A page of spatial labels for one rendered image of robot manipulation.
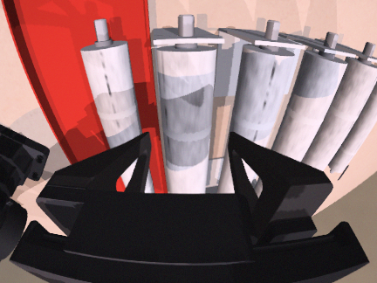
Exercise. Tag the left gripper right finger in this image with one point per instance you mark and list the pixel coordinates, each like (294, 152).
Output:
(291, 189)

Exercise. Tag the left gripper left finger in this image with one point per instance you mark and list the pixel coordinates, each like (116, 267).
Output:
(101, 171)

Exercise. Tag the red scrap tray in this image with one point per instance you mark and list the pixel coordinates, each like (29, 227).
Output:
(48, 35)

